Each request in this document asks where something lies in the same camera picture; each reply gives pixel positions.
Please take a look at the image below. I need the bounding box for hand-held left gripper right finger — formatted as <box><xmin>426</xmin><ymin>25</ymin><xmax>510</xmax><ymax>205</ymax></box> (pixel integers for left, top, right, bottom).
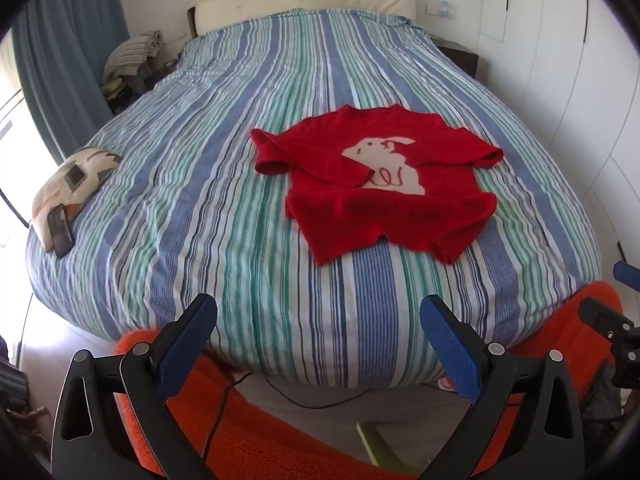
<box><xmin>420</xmin><ymin>294</ymin><xmax>586</xmax><ymax>480</ymax></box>

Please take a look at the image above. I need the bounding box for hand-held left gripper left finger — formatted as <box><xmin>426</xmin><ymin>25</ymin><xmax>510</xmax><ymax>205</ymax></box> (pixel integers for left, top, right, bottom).
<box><xmin>51</xmin><ymin>293</ymin><xmax>218</xmax><ymax>480</ymax></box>

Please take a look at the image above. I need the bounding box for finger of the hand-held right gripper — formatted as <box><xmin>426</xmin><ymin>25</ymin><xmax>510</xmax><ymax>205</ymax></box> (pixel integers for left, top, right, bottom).
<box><xmin>613</xmin><ymin>261</ymin><xmax>640</xmax><ymax>292</ymax></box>
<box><xmin>578</xmin><ymin>297</ymin><xmax>640</xmax><ymax>389</ymax></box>

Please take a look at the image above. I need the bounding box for red sweater with cream print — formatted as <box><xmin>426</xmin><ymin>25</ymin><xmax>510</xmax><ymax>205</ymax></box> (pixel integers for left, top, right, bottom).
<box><xmin>250</xmin><ymin>104</ymin><xmax>505</xmax><ymax>267</ymax></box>

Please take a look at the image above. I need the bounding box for pile of clothes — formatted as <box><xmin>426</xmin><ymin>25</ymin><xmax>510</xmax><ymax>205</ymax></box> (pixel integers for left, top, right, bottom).
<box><xmin>102</xmin><ymin>30</ymin><xmax>166</xmax><ymax>98</ymax></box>

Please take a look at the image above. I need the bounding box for orange fleece garment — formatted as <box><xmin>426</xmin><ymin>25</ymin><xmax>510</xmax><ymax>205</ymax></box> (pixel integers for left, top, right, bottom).
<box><xmin>114</xmin><ymin>280</ymin><xmax>626</xmax><ymax>480</ymax></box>

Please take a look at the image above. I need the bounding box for green flat item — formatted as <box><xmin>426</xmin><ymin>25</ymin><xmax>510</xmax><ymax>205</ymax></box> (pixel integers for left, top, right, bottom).
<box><xmin>356</xmin><ymin>422</ymin><xmax>418</xmax><ymax>466</ymax></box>

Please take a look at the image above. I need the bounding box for striped bed cover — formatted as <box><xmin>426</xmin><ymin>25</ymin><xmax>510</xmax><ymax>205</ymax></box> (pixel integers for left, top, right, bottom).
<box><xmin>25</xmin><ymin>8</ymin><xmax>603</xmax><ymax>391</ymax></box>

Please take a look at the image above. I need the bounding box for black phone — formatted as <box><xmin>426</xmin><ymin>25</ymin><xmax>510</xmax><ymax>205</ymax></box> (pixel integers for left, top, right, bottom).
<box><xmin>46</xmin><ymin>205</ymin><xmax>76</xmax><ymax>258</ymax></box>

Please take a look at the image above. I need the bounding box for patterned pillow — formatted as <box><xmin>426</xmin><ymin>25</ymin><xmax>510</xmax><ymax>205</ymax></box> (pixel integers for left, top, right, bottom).
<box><xmin>31</xmin><ymin>147</ymin><xmax>123</xmax><ymax>253</ymax></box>

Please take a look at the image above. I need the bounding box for white wardrobe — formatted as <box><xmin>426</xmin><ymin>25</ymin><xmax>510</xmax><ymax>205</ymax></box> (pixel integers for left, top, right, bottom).
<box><xmin>477</xmin><ymin>0</ymin><xmax>640</xmax><ymax>271</ymax></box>

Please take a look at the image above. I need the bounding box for dark nightstand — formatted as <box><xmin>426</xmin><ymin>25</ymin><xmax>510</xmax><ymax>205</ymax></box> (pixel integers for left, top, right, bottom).
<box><xmin>430</xmin><ymin>35</ymin><xmax>480</xmax><ymax>78</ymax></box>

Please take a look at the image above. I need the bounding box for blue curtain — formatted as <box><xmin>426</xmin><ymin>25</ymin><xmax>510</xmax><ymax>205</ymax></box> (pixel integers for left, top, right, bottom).
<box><xmin>11</xmin><ymin>0</ymin><xmax>128</xmax><ymax>161</ymax></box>

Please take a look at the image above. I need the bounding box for cream padded headboard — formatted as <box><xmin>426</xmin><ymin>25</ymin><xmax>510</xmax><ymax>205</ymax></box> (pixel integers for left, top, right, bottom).
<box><xmin>187</xmin><ymin>0</ymin><xmax>418</xmax><ymax>38</ymax></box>

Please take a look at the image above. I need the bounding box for black cable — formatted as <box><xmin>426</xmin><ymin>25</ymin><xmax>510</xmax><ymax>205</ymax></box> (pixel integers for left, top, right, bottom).
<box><xmin>200</xmin><ymin>375</ymin><xmax>441</xmax><ymax>461</ymax></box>

